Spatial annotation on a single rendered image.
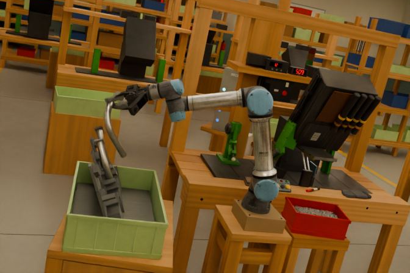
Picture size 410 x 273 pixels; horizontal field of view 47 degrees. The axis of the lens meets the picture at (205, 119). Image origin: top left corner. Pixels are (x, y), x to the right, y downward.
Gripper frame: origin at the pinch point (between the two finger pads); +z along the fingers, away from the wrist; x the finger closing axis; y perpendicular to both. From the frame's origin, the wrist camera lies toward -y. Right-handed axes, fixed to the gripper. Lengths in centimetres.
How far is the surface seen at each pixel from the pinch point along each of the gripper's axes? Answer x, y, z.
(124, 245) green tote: -33, -58, -3
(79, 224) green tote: -16, -57, 10
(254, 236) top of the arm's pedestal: -71, -34, -52
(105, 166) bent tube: -14.3, -26.6, 3.4
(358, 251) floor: -271, 87, -116
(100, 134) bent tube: -13.5, -3.4, 10.4
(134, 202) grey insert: -48, -18, 4
